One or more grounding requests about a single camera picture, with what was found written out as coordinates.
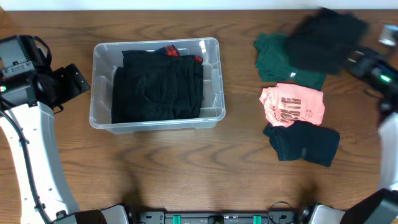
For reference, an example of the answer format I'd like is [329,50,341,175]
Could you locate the right black cable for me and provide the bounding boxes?
[267,200,296,223]

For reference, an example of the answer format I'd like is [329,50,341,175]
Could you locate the black pants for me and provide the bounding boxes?
[111,50,204,123]

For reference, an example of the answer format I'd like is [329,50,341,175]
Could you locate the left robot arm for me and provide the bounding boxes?
[1,35,132,224]

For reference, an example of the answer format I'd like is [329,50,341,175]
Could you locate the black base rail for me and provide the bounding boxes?
[137,210,297,224]

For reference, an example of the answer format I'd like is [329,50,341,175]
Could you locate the dark navy folded garment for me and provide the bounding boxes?
[263,121,340,167]

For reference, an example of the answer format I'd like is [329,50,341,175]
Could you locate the clear plastic storage bin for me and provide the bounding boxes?
[89,37,226,134]

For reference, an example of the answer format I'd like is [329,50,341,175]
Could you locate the black sweater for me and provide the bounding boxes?
[285,7,368,74]

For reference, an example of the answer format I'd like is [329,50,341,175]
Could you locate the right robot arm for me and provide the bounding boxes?
[302,47,397,224]

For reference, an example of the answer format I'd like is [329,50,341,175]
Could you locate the pink printed t-shirt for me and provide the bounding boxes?
[259,83,325,128]

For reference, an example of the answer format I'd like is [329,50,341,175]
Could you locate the dark green garment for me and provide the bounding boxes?
[254,34,326,91]

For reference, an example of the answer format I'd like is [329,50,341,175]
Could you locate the red navy plaid shirt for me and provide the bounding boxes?
[154,45,203,64]

